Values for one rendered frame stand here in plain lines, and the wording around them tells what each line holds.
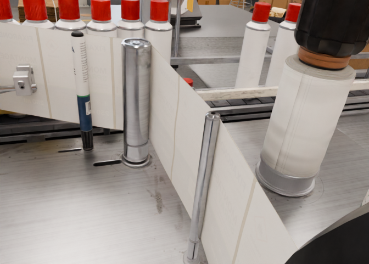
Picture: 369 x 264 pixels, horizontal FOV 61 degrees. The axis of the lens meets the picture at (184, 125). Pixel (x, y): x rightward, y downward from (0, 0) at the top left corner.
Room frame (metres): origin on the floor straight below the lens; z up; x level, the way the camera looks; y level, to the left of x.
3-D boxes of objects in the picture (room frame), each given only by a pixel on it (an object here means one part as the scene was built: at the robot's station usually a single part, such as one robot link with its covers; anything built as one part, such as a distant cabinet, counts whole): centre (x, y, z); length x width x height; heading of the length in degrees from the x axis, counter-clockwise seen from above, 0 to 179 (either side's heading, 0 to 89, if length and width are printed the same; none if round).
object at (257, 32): (0.67, -0.13, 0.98); 0.05 x 0.05 x 0.20
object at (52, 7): (4.62, 2.19, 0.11); 0.65 x 0.54 x 0.22; 115
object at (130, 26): (0.58, 0.12, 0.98); 0.05 x 0.05 x 0.20
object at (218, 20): (1.56, -0.04, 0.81); 0.90 x 0.90 x 0.04; 28
